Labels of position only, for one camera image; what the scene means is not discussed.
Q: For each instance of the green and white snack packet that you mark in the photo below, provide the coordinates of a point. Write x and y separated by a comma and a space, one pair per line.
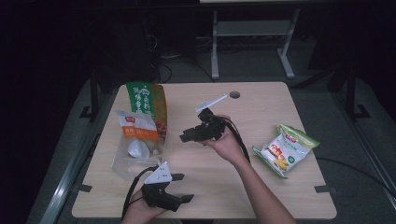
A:
288, 149

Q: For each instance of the clear packet with orange label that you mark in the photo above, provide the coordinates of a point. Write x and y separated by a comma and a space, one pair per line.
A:
137, 129

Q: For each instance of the grey metal rail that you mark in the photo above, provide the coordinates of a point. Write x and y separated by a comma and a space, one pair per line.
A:
68, 180

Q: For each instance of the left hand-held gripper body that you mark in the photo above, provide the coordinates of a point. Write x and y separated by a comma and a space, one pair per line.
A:
160, 177

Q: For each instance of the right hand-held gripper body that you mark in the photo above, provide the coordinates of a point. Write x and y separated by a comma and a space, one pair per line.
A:
213, 129

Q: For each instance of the clear plastic container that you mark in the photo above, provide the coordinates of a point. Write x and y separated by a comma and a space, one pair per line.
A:
134, 169

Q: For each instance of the person's left hand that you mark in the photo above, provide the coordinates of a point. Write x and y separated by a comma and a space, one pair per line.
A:
138, 213

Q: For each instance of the white metal stand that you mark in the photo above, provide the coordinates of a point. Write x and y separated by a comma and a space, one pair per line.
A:
252, 28

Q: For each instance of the black metal stand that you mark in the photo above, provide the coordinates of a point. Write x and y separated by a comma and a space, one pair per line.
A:
351, 93
94, 93

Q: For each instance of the black tape piece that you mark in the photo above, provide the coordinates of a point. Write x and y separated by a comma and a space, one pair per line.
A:
322, 188
85, 188

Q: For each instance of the green and red seasoning packet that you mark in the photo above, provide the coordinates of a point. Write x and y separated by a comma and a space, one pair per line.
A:
143, 96

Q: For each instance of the person's right hand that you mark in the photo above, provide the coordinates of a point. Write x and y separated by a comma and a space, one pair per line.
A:
229, 146

